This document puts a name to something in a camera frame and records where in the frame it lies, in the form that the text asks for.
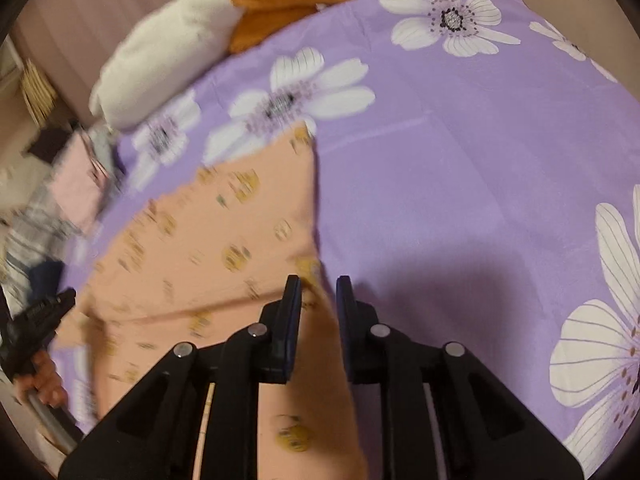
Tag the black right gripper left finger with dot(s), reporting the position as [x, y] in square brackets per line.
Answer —
[278, 350]

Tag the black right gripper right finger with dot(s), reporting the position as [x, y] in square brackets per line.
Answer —
[361, 355]

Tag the peach duck print garment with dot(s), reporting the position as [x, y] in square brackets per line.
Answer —
[197, 265]

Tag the left hand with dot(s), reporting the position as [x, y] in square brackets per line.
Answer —
[46, 382]

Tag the dark navy cloth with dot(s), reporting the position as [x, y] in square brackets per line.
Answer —
[44, 279]

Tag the folded pink garment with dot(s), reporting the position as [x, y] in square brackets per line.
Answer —
[80, 183]

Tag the folded grey garment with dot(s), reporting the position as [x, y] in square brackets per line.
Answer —
[104, 142]

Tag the purple floral bed sheet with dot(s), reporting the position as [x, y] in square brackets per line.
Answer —
[477, 178]

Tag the white plush pillow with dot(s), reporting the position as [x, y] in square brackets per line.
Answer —
[164, 53]

